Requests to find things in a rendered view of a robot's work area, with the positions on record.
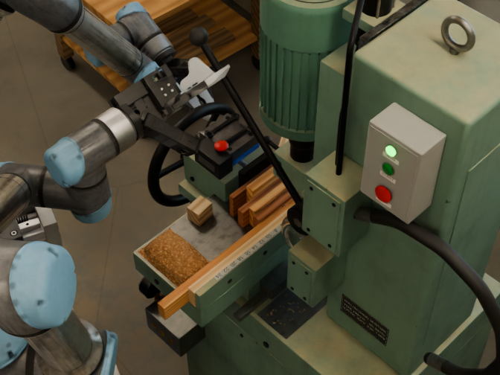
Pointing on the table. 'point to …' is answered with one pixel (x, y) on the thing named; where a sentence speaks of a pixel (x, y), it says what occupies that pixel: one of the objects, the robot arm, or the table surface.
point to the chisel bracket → (295, 171)
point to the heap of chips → (173, 257)
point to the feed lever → (295, 216)
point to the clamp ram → (252, 168)
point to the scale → (248, 253)
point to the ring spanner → (222, 125)
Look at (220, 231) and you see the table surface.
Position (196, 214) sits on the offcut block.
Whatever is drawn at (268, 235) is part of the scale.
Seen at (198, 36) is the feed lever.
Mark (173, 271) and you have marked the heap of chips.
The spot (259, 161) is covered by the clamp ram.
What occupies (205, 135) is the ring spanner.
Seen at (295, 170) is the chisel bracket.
